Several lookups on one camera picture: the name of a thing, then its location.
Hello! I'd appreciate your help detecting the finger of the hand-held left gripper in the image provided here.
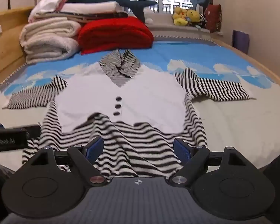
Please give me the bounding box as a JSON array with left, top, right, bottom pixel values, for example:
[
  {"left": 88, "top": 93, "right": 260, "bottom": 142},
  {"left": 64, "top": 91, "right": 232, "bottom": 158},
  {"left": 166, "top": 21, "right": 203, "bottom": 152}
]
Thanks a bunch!
[{"left": 5, "top": 124, "right": 41, "bottom": 139}]

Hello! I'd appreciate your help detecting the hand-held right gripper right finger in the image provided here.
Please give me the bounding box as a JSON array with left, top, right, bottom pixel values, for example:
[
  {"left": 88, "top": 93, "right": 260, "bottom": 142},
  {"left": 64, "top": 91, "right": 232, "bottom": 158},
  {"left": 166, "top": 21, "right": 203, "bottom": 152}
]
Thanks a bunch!
[{"left": 169, "top": 138, "right": 249, "bottom": 187}]

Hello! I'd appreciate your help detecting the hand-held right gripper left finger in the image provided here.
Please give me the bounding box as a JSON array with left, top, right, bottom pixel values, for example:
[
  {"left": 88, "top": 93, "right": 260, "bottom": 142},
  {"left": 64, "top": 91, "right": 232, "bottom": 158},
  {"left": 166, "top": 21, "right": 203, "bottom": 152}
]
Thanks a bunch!
[{"left": 29, "top": 136, "right": 109, "bottom": 187}]

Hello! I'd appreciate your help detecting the striped white small shirt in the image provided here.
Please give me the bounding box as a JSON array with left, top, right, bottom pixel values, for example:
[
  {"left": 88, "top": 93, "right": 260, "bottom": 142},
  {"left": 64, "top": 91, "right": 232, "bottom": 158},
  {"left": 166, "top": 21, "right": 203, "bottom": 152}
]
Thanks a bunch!
[{"left": 2, "top": 49, "right": 257, "bottom": 180}]

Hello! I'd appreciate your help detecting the cream folded blanket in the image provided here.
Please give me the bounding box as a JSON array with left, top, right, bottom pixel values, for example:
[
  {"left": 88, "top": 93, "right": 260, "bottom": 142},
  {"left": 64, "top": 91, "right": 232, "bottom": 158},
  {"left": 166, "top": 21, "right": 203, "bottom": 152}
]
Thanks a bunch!
[{"left": 20, "top": 20, "right": 82, "bottom": 65}]

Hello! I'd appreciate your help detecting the blue cream printed bed mat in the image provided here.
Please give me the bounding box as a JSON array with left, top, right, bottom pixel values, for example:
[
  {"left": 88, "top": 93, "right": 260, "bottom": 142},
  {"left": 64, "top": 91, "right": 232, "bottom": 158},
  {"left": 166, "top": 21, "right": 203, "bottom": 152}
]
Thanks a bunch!
[{"left": 0, "top": 35, "right": 280, "bottom": 172}]

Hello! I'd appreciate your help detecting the red folded blanket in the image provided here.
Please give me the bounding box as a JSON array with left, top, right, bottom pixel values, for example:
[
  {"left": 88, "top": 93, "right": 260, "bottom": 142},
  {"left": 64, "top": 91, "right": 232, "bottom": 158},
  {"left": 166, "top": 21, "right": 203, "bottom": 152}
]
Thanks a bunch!
[{"left": 78, "top": 16, "right": 154, "bottom": 55}]

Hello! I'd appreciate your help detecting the white window seat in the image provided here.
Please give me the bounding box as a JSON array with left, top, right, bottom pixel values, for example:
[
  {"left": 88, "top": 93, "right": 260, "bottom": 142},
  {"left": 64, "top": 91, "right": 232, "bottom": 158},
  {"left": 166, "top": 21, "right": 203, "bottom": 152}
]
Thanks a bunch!
[{"left": 143, "top": 12, "right": 212, "bottom": 38}]

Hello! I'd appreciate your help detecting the purple box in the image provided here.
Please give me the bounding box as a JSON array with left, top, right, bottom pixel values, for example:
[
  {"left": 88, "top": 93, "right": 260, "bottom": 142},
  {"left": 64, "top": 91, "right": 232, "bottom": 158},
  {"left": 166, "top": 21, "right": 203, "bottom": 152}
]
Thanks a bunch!
[{"left": 232, "top": 29, "right": 250, "bottom": 56}]

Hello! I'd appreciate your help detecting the pink white folded cloth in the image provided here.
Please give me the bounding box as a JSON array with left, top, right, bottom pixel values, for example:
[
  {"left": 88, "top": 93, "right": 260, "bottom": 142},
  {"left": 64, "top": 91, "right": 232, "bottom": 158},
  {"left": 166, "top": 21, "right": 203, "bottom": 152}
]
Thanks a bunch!
[{"left": 28, "top": 0, "right": 69, "bottom": 23}]

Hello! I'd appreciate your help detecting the brown striped folded blanket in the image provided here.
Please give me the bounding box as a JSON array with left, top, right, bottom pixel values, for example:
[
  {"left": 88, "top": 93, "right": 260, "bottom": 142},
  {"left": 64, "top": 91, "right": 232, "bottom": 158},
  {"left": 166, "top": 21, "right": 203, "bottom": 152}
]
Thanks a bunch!
[{"left": 35, "top": 11, "right": 129, "bottom": 24}]

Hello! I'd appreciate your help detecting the zebra striped plush toy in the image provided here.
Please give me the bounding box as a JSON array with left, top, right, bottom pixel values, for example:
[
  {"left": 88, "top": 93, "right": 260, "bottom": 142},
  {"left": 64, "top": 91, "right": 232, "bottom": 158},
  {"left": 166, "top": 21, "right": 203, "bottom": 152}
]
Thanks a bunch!
[{"left": 197, "top": 13, "right": 209, "bottom": 29}]

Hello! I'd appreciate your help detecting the yellow plush toy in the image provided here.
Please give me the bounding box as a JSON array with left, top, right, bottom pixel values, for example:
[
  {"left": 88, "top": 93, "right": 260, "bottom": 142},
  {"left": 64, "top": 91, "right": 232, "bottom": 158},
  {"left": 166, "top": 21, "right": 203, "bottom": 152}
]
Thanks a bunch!
[
  {"left": 186, "top": 9, "right": 201, "bottom": 24},
  {"left": 173, "top": 7, "right": 189, "bottom": 27}
]

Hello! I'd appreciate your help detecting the red cushion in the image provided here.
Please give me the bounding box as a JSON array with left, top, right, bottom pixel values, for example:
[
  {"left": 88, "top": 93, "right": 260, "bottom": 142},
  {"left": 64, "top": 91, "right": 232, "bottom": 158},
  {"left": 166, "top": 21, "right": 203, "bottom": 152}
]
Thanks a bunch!
[{"left": 204, "top": 4, "right": 223, "bottom": 33}]

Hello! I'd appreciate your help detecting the white folded quilt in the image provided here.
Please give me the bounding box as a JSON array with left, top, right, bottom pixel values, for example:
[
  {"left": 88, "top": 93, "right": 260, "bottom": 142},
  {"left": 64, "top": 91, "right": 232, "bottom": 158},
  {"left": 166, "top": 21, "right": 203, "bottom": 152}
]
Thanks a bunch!
[{"left": 34, "top": 1, "right": 129, "bottom": 19}]

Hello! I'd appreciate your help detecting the teal shark plush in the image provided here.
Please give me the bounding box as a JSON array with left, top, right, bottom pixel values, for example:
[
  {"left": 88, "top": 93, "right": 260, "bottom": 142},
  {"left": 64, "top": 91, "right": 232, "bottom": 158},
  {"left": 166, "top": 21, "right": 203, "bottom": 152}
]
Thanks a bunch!
[{"left": 65, "top": 0, "right": 158, "bottom": 24}]

